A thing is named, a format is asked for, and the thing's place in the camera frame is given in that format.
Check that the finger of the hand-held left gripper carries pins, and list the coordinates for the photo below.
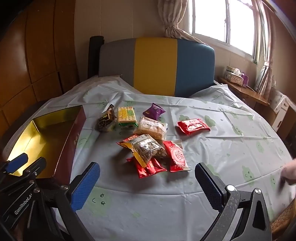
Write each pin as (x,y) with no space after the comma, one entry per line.
(37,165)
(17,163)

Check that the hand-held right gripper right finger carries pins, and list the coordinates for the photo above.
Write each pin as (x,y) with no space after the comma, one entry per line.
(208,185)

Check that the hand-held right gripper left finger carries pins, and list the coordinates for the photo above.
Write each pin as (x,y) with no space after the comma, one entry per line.
(85,185)

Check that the red box with gold inside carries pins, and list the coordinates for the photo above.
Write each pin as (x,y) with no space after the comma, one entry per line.
(71,148)

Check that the red white round-print snack packet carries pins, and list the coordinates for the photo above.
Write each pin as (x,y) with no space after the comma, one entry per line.
(175,156)

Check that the plain shiny red snack packet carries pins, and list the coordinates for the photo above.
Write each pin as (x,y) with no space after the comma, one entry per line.
(193,127)

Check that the small red snack packet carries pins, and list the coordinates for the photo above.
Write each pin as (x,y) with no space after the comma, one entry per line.
(148,170)

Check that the dark brown gold snack packet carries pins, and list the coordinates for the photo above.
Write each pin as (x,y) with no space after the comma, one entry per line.
(106,120)

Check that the red yellow seed packet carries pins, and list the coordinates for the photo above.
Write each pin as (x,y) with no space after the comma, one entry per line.
(143,148)

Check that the clear packet of beige crackers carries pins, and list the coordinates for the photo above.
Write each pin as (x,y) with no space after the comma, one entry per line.
(151,128)

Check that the yellow green cracker packet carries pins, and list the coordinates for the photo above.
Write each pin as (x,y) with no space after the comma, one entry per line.
(126,115)

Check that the purple snack packet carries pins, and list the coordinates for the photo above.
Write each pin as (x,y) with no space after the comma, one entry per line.
(153,111)

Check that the green cloud printed plastic sheet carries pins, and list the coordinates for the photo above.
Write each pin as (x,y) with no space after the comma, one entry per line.
(231,150)

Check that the wooden shelf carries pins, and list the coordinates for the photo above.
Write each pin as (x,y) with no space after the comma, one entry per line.
(249,93)

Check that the wooden wardrobe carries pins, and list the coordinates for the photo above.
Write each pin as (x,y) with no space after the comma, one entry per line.
(34,58)

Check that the ornate tissue box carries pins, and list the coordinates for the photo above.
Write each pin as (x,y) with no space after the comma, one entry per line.
(234,78)

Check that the purple tissue pack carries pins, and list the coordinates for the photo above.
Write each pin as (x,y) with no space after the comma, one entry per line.
(245,80)

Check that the green white carton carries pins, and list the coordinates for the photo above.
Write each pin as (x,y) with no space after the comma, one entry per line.
(230,69)

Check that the sheer beige curtain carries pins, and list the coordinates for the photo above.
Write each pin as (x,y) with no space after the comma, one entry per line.
(263,74)

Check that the grey yellow blue headboard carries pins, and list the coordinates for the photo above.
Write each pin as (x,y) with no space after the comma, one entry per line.
(155,67)

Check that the window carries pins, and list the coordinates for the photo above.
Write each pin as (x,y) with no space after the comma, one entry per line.
(212,20)

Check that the beige curtain with tieback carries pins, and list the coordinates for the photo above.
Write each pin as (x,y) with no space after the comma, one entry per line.
(173,18)

